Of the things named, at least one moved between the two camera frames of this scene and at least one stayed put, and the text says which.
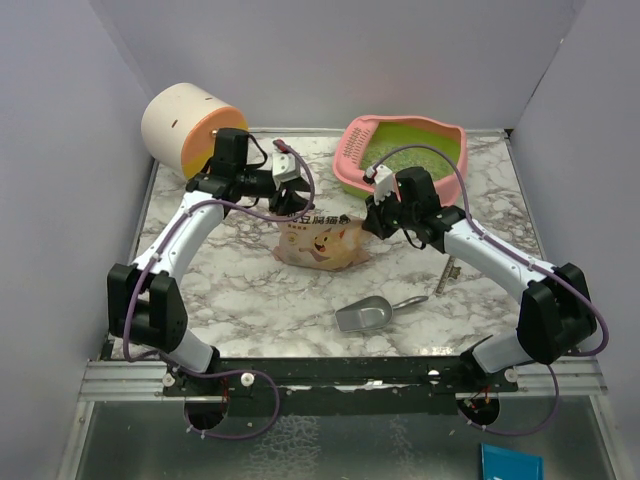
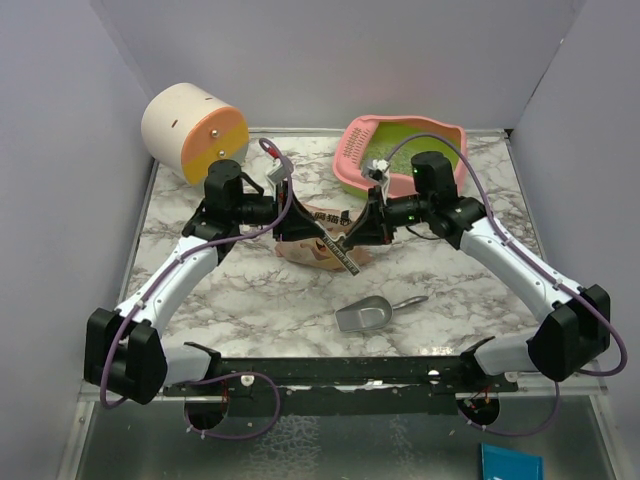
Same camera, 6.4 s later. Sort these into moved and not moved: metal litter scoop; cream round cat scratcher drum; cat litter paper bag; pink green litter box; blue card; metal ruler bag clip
Moved: cat litter paper bag; metal ruler bag clip
Not moved: metal litter scoop; cream round cat scratcher drum; pink green litter box; blue card
